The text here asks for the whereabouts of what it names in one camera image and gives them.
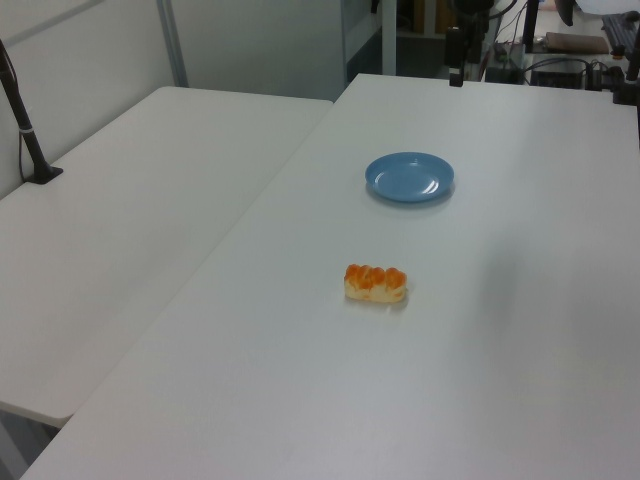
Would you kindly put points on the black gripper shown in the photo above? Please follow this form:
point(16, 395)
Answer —
point(456, 46)

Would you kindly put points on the blue round plate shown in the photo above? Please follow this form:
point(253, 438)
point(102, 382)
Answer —
point(410, 177)

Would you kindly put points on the orange glazed bread loaf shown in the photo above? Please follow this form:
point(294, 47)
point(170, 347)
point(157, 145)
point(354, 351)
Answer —
point(375, 284)

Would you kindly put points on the wooden shelf cabinet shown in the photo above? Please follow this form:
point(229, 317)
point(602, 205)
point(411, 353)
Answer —
point(430, 16)

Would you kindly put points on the grey metal column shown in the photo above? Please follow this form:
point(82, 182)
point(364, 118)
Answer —
point(389, 35)

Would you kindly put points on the black upright pole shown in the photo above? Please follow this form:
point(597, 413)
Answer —
point(530, 25)

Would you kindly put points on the black electronics box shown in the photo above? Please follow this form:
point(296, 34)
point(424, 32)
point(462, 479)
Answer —
point(557, 78)

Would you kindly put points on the brown flat pad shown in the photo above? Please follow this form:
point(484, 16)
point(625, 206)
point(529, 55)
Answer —
point(575, 41)

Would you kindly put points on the black keyboard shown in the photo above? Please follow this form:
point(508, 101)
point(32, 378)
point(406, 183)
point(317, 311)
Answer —
point(622, 30)

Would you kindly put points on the black table clamp mount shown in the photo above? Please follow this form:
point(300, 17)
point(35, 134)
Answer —
point(627, 85)

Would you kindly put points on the grey metal partition post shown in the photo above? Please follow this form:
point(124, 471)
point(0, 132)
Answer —
point(172, 42)

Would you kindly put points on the black camera stand pole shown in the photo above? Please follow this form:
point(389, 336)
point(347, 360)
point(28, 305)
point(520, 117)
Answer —
point(27, 140)

